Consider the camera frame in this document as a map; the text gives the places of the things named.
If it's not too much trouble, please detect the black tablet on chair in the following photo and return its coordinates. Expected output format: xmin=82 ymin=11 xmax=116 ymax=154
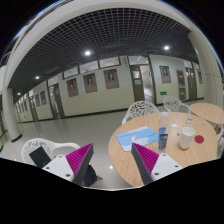
xmin=29 ymin=146 xmax=51 ymax=168

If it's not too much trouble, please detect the round wooden table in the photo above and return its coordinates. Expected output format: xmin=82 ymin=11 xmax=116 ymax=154
xmin=108 ymin=112 xmax=217 ymax=187
xmin=190 ymin=103 xmax=224 ymax=125

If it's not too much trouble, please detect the white paper cup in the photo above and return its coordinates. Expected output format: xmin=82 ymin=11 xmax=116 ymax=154
xmin=179 ymin=126 xmax=196 ymax=149

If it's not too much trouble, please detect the white perforated chair far right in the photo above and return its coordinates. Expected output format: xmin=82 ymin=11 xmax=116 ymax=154
xmin=164 ymin=96 xmax=190 ymax=113

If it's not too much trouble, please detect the white plastic chair left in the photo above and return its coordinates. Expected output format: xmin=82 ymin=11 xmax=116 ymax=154
xmin=21 ymin=138 xmax=79 ymax=166

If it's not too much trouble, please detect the white perforated chair behind table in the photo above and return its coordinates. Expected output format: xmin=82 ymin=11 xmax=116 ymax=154
xmin=122 ymin=101 xmax=159 ymax=124

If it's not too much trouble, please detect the clear plastic water bottle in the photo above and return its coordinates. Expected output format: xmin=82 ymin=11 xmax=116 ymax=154
xmin=157 ymin=112 xmax=170 ymax=153

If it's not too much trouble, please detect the olive green door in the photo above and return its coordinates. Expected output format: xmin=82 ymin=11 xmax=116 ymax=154
xmin=130 ymin=65 xmax=145 ymax=101

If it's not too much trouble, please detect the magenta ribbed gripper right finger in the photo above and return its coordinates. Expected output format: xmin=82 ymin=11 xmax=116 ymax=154
xmin=130 ymin=142 xmax=184 ymax=186

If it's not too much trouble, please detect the small white box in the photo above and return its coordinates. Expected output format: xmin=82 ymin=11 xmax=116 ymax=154
xmin=186 ymin=118 xmax=194 ymax=124

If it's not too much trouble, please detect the red round bottle cap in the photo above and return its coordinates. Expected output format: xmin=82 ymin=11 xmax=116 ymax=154
xmin=194 ymin=135 xmax=204 ymax=144

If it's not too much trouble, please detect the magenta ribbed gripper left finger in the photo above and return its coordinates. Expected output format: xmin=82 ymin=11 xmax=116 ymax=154
xmin=42 ymin=143 xmax=95 ymax=186

